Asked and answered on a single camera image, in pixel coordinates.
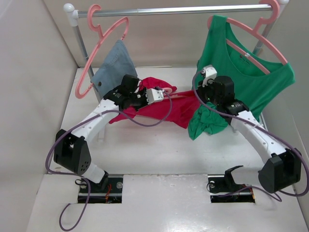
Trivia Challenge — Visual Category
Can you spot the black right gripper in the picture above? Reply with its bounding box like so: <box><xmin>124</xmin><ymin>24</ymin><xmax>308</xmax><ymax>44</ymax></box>
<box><xmin>196</xmin><ymin>78</ymin><xmax>222</xmax><ymax>106</ymax></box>

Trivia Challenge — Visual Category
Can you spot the red t shirt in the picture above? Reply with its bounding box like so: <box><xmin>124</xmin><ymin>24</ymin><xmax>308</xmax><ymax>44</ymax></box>
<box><xmin>124</xmin><ymin>77</ymin><xmax>199</xmax><ymax>129</ymax></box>

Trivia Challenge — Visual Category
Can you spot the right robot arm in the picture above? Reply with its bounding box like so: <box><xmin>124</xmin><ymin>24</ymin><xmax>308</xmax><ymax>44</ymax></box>
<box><xmin>197</xmin><ymin>74</ymin><xmax>301</xmax><ymax>193</ymax></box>

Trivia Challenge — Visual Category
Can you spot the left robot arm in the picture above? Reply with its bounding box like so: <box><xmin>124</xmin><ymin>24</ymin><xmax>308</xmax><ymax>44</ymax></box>
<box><xmin>52</xmin><ymin>74</ymin><xmax>147</xmax><ymax>192</ymax></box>

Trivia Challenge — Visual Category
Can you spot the pink hanger with blue garment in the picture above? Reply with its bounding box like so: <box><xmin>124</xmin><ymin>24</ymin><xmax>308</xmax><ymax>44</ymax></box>
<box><xmin>74</xmin><ymin>4</ymin><xmax>129</xmax><ymax>99</ymax></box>

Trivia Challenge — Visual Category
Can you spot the pink hanger with green top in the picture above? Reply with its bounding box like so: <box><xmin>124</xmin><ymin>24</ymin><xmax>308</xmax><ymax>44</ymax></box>
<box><xmin>199</xmin><ymin>0</ymin><xmax>288</xmax><ymax>77</ymax></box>

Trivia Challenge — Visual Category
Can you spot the blue denim garment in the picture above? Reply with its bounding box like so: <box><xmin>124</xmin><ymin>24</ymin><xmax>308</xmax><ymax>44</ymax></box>
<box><xmin>91</xmin><ymin>40</ymin><xmax>137</xmax><ymax>99</ymax></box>

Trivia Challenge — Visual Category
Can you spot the green tank top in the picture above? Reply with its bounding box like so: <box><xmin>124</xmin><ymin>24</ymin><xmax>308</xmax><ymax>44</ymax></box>
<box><xmin>187</xmin><ymin>14</ymin><xmax>296</xmax><ymax>141</ymax></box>

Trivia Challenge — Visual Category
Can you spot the metal clothes rack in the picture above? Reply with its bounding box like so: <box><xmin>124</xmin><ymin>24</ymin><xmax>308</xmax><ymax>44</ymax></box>
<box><xmin>63</xmin><ymin>0</ymin><xmax>290</xmax><ymax>102</ymax></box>

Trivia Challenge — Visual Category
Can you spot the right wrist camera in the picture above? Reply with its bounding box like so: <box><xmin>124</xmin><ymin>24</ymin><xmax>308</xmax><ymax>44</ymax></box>
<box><xmin>200</xmin><ymin>65</ymin><xmax>217</xmax><ymax>87</ymax></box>

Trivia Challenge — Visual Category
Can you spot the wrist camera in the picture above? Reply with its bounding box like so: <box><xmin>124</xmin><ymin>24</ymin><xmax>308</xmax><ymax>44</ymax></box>
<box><xmin>200</xmin><ymin>65</ymin><xmax>217</xmax><ymax>87</ymax></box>
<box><xmin>146</xmin><ymin>88</ymin><xmax>164</xmax><ymax>105</ymax></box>

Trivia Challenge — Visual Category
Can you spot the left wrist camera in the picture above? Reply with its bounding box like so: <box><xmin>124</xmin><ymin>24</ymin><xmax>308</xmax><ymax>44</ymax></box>
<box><xmin>146</xmin><ymin>88</ymin><xmax>164</xmax><ymax>105</ymax></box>

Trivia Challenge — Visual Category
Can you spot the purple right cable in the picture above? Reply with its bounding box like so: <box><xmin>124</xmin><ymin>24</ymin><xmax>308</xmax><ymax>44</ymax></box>
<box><xmin>193</xmin><ymin>70</ymin><xmax>309</xmax><ymax>203</ymax></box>

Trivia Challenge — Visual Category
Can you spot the purple cable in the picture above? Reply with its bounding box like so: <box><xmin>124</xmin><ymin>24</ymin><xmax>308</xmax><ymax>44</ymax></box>
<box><xmin>45</xmin><ymin>86</ymin><xmax>173</xmax><ymax>231</ymax></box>
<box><xmin>193</xmin><ymin>70</ymin><xmax>309</xmax><ymax>203</ymax></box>

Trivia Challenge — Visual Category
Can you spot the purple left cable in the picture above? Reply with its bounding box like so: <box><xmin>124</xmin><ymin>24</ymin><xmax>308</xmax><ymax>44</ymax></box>
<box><xmin>45</xmin><ymin>86</ymin><xmax>173</xmax><ymax>231</ymax></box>

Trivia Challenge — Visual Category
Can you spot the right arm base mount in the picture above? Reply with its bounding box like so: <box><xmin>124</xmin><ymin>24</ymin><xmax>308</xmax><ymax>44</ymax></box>
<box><xmin>206</xmin><ymin>165</ymin><xmax>255</xmax><ymax>203</ymax></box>

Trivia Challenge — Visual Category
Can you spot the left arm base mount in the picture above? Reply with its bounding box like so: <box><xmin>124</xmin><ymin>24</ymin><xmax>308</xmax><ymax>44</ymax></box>
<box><xmin>75</xmin><ymin>174</ymin><xmax>124</xmax><ymax>204</ymax></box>

